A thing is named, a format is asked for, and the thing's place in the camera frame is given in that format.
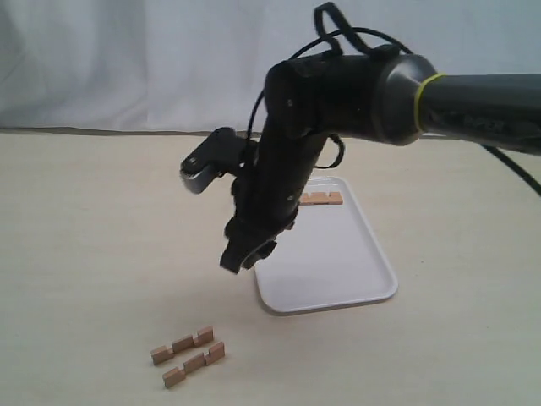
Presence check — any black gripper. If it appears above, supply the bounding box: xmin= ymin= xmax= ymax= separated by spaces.
xmin=220 ymin=122 xmax=328 ymax=274

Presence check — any notched wooden bar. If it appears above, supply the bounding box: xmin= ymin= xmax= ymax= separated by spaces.
xmin=150 ymin=326 xmax=214 ymax=365
xmin=162 ymin=342 xmax=226 ymax=389
xmin=299 ymin=191 xmax=343 ymax=206

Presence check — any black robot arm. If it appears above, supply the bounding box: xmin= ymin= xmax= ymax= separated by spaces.
xmin=220 ymin=54 xmax=540 ymax=272

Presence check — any white rectangular plastic tray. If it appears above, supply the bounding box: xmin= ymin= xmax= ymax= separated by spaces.
xmin=254 ymin=177 xmax=398 ymax=315

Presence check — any white backdrop curtain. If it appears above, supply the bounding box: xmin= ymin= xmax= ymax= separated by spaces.
xmin=1 ymin=0 xmax=540 ymax=132

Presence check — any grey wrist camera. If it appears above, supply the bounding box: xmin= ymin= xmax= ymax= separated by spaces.
xmin=179 ymin=127 xmax=257 ymax=195

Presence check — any black thin cable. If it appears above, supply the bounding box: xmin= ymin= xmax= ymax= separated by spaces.
xmin=243 ymin=27 xmax=411 ymax=170

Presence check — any black flat ribbon cable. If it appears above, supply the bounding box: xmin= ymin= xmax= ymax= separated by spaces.
xmin=313 ymin=3 xmax=396 ymax=60

